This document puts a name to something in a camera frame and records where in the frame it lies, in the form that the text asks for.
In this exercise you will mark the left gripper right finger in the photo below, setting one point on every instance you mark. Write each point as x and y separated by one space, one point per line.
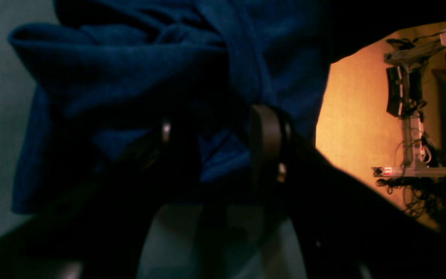
345 229

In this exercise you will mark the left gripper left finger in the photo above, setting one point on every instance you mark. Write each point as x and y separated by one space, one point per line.
98 229

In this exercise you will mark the dark blue t-shirt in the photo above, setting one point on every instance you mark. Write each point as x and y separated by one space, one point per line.
111 70

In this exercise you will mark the power strip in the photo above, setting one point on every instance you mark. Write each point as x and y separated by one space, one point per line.
393 172

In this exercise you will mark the light blue table cloth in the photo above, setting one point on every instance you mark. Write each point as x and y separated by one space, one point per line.
250 242

